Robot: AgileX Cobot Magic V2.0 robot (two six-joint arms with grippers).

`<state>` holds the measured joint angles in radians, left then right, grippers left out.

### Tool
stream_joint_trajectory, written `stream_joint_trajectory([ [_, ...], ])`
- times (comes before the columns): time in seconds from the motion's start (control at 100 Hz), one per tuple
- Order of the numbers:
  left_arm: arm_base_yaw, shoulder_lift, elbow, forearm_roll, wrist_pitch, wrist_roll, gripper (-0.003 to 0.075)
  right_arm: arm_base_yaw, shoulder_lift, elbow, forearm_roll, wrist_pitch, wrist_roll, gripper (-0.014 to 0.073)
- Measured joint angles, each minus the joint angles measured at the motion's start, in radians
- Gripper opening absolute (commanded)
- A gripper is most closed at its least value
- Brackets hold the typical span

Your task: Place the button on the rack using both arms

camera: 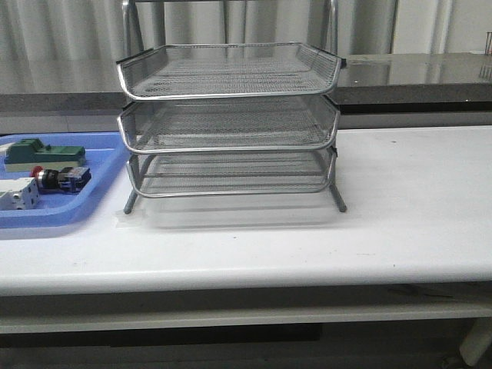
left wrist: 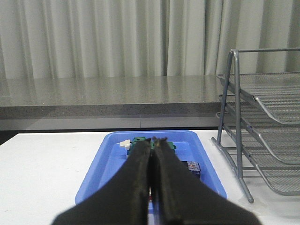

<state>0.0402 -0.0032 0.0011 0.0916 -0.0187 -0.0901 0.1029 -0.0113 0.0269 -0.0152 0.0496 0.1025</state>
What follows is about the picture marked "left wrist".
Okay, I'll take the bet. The grey metal rack frame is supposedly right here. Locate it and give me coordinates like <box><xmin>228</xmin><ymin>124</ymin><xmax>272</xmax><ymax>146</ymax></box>
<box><xmin>211</xmin><ymin>47</ymin><xmax>300</xmax><ymax>203</ymax></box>

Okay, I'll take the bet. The mesh tray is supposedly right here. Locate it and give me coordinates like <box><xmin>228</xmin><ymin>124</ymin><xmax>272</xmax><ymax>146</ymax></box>
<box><xmin>216</xmin><ymin>71</ymin><xmax>300</xmax><ymax>125</ymax></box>
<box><xmin>212</xmin><ymin>125</ymin><xmax>300</xmax><ymax>202</ymax></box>
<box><xmin>220</xmin><ymin>95</ymin><xmax>300</xmax><ymax>165</ymax></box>

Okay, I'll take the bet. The red emergency stop button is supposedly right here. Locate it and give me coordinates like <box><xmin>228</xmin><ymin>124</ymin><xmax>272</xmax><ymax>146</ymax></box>
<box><xmin>182</xmin><ymin>161</ymin><xmax>201</xmax><ymax>179</ymax></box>

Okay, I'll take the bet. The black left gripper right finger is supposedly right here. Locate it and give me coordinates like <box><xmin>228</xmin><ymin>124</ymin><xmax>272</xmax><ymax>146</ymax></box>
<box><xmin>152</xmin><ymin>138</ymin><xmax>260</xmax><ymax>225</ymax></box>

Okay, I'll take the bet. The white circuit breaker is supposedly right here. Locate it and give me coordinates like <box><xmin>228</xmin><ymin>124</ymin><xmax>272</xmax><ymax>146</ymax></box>
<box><xmin>119</xmin><ymin>139</ymin><xmax>131</xmax><ymax>150</ymax></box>

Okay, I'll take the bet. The blue plastic tray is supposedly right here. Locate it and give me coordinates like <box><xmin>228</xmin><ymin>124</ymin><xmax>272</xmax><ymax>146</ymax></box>
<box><xmin>75</xmin><ymin>130</ymin><xmax>227</xmax><ymax>204</ymax></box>

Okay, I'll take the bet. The grey pleated curtain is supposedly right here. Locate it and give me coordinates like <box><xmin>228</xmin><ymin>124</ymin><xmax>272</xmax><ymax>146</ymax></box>
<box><xmin>0</xmin><ymin>0</ymin><xmax>300</xmax><ymax>79</ymax></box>

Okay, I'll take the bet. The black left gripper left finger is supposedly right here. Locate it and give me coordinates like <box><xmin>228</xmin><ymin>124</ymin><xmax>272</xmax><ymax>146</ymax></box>
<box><xmin>53</xmin><ymin>139</ymin><xmax>151</xmax><ymax>225</ymax></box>

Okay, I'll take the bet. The green terminal block module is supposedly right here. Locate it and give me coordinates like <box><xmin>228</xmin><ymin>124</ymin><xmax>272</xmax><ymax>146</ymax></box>
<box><xmin>127</xmin><ymin>137</ymin><xmax>177</xmax><ymax>157</ymax></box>

